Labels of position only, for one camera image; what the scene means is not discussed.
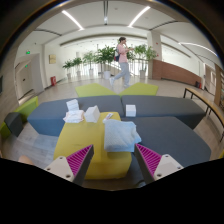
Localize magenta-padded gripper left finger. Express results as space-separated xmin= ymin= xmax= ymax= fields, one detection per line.
xmin=43 ymin=143 xmax=95 ymax=187

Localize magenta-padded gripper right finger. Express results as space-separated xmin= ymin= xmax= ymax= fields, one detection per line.
xmin=133 ymin=142 xmax=185 ymax=185

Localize light blue-grey towel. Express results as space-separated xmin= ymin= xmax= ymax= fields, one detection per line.
xmin=102 ymin=118 xmax=142 ymax=153

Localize grey ottoman bench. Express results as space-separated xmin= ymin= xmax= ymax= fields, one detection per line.
xmin=120 ymin=94 xmax=207 ymax=130
xmin=121 ymin=115 xmax=212 ymax=188

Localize yellow ottoman table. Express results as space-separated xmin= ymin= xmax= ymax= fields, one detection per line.
xmin=53 ymin=111 xmax=133 ymax=181

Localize blue-grey ottoman bench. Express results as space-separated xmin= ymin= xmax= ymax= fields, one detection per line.
xmin=27 ymin=95 xmax=125 ymax=137

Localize white stacked tissue pack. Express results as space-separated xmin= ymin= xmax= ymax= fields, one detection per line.
xmin=65 ymin=98 xmax=80 ymax=112

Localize dark grey stool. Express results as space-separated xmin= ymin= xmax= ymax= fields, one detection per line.
xmin=3 ymin=111 xmax=24 ymax=138

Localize small white cube box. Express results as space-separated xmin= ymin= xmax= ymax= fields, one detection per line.
xmin=125 ymin=104 xmax=137 ymax=118

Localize green ottoman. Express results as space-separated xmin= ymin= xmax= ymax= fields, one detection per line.
xmin=74 ymin=82 xmax=118 ymax=98
xmin=14 ymin=95 xmax=39 ymax=123
xmin=0 ymin=121 xmax=12 ymax=140
xmin=117 ymin=81 xmax=160 ymax=97

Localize white tube with red print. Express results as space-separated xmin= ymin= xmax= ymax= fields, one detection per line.
xmin=102 ymin=112 xmax=114 ymax=122

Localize white double door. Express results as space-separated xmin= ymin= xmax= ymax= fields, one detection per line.
xmin=15 ymin=61 xmax=34 ymax=98

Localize person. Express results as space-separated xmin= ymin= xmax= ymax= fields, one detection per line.
xmin=109 ymin=36 xmax=134 ymax=88

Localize row of potted plants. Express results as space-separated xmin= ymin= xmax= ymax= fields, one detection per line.
xmin=62 ymin=44 xmax=158 ymax=80

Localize ceiling strip lights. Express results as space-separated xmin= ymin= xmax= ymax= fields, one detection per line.
xmin=61 ymin=5 xmax=219 ymax=58

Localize wooden bench with black frame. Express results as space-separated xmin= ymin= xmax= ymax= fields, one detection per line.
xmin=182 ymin=87 xmax=224 ymax=143

